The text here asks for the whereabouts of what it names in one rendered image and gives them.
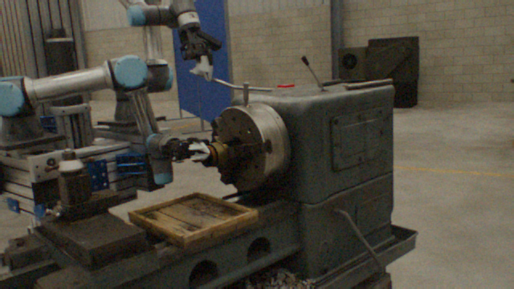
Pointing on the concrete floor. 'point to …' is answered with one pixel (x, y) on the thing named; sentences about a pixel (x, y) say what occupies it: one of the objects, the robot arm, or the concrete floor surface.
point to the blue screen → (213, 16)
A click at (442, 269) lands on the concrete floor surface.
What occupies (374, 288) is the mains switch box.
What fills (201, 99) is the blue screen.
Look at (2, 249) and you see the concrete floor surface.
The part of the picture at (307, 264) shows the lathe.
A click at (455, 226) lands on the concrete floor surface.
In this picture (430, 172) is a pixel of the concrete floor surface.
